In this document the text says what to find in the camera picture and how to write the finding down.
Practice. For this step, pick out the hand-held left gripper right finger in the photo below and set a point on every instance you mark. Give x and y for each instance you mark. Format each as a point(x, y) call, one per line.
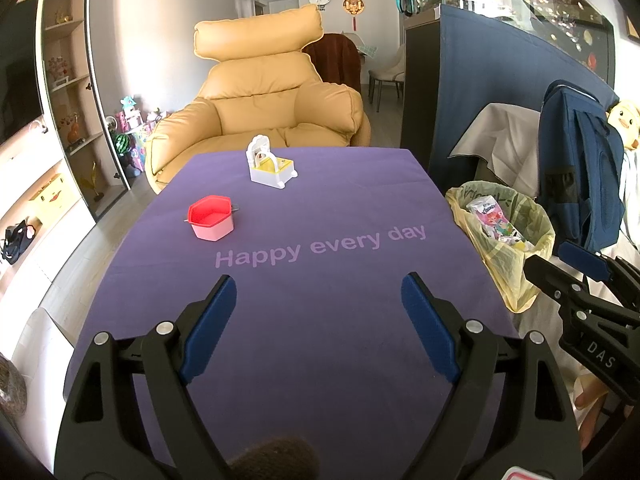
point(430, 330)

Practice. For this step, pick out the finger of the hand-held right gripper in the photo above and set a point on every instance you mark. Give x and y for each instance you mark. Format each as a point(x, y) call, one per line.
point(582, 260)
point(547, 272)

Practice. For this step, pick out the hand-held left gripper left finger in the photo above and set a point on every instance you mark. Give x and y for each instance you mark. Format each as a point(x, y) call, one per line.
point(210, 330)

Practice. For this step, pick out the yellow plastic bin bag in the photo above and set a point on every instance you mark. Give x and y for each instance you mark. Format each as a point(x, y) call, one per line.
point(502, 272)

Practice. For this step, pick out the pink cartoon wrapper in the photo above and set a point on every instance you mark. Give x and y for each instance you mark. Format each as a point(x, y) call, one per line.
point(487, 215)

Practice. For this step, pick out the person's right hand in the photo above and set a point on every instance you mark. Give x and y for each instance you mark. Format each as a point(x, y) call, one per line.
point(590, 410)

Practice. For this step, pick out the white fabric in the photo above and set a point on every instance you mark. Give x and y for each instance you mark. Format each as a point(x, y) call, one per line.
point(545, 330)

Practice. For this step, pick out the blue backpack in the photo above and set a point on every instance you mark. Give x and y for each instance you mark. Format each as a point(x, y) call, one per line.
point(575, 170)

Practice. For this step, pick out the pink hexagonal container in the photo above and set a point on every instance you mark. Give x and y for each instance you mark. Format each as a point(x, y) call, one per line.
point(210, 227)

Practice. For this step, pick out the beige cloth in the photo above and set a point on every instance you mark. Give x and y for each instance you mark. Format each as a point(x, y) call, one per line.
point(500, 145)

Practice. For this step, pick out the yellow duck plush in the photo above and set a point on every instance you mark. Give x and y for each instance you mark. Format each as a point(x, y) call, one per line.
point(626, 122)

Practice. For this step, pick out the white and yellow toy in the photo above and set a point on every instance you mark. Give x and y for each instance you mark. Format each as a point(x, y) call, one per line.
point(270, 172)

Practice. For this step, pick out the white low console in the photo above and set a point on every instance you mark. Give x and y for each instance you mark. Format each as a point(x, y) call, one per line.
point(55, 250)

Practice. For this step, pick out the watermelon toy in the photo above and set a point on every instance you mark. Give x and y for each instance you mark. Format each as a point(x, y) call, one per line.
point(122, 144)

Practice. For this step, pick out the brown fuzzy object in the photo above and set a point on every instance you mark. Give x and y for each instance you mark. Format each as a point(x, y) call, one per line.
point(11, 385)

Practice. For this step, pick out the yellow box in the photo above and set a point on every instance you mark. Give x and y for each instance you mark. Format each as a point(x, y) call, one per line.
point(52, 195)

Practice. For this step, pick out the black bag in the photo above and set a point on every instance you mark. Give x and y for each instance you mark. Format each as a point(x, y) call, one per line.
point(17, 242)

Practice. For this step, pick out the blue partition cloth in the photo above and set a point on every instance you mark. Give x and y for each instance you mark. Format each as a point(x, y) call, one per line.
point(480, 70)

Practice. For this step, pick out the dark wooden cabinet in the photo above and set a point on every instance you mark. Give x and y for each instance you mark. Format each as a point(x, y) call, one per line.
point(420, 100)

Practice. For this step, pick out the pastel toy castle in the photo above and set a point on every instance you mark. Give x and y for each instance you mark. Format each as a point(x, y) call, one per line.
point(129, 114)

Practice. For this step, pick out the yellow leather armchair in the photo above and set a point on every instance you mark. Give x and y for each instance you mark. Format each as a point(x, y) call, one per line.
point(265, 100)

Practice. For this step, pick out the beige dining chair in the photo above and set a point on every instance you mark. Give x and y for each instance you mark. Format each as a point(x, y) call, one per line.
point(390, 72)

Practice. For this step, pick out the table with red cloth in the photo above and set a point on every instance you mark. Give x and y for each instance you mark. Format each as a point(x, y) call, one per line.
point(335, 62)

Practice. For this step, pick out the teal plastic object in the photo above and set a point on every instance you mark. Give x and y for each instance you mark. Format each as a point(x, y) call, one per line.
point(405, 4)

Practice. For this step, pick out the glass door shelf cabinet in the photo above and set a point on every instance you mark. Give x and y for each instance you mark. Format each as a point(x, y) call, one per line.
point(65, 60)

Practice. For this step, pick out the black television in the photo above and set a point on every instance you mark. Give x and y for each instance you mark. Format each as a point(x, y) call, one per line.
point(20, 70)

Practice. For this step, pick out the gold and red knot ornament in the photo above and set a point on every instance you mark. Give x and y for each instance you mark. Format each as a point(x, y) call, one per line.
point(353, 6)

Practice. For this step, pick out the wooden wall frame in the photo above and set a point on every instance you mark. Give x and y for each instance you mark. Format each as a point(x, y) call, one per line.
point(633, 29)

